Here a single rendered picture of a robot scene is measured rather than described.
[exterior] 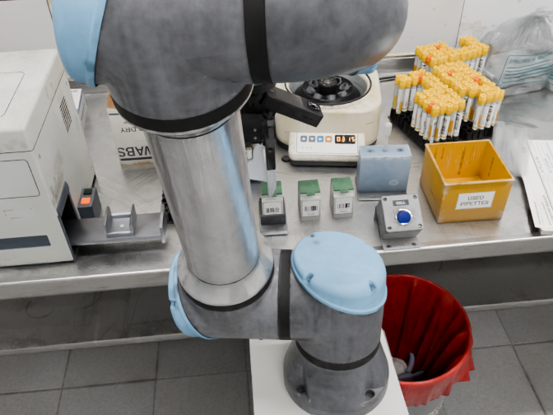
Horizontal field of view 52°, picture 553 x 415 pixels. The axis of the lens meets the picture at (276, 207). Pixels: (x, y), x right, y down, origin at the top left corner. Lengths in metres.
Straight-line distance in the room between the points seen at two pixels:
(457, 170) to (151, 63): 0.94
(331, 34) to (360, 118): 0.89
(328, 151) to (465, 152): 0.28
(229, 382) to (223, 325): 1.24
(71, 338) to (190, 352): 0.42
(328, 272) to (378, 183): 0.53
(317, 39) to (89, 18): 0.14
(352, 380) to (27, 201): 0.61
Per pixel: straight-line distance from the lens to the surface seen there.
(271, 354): 0.89
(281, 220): 1.10
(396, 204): 1.07
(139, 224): 1.11
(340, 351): 0.73
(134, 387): 1.99
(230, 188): 0.52
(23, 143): 0.97
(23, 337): 1.88
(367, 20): 0.40
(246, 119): 0.96
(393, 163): 1.16
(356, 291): 0.67
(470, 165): 1.26
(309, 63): 0.39
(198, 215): 0.54
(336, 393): 0.79
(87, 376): 2.06
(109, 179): 1.30
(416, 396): 1.49
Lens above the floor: 1.64
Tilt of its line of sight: 41 degrees down
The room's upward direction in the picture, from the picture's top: 2 degrees counter-clockwise
